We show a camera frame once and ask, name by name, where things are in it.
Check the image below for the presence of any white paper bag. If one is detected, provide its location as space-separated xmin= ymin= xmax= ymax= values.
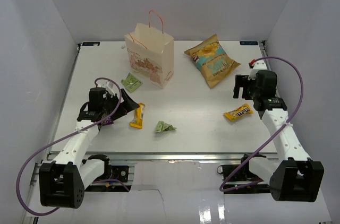
xmin=124 ymin=21 xmax=174 ymax=89

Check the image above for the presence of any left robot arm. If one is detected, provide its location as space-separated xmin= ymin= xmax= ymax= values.
xmin=39 ymin=87 xmax=139 ymax=209

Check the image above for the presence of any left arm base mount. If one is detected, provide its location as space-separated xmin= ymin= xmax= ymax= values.
xmin=92 ymin=165 xmax=129 ymax=187

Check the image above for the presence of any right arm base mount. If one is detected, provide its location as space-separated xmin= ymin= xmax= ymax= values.
xmin=216 ymin=164 xmax=270 ymax=194

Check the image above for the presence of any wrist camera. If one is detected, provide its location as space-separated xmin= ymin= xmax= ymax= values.
xmin=248 ymin=60 xmax=267 ymax=80
xmin=102 ymin=81 xmax=115 ymax=96

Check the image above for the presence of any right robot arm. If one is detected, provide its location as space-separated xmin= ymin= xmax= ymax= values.
xmin=233 ymin=70 xmax=324 ymax=202

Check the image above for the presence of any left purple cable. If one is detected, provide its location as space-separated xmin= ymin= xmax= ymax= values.
xmin=15 ymin=77 xmax=130 ymax=215

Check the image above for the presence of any large chips bag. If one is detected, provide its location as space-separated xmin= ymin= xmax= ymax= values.
xmin=184 ymin=34 xmax=241 ymax=89

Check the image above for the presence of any purple snack packet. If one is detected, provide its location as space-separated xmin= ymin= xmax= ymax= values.
xmin=98 ymin=117 xmax=114 ymax=126

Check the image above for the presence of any yellow M&M's packet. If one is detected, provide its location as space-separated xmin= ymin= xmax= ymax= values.
xmin=224 ymin=104 xmax=253 ymax=122

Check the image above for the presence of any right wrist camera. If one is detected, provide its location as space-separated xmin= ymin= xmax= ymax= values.
xmin=248 ymin=60 xmax=267 ymax=80

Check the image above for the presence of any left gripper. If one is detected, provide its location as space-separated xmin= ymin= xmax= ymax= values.
xmin=102 ymin=89 xmax=139 ymax=120

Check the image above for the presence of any green snack packet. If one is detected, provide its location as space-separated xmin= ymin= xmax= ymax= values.
xmin=155 ymin=121 xmax=176 ymax=133
xmin=121 ymin=73 xmax=143 ymax=93

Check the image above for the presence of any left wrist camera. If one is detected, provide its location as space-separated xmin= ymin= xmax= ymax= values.
xmin=102 ymin=81 xmax=115 ymax=96

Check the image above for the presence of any yellow snack bar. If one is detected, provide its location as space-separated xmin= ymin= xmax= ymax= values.
xmin=130 ymin=103 xmax=145 ymax=129

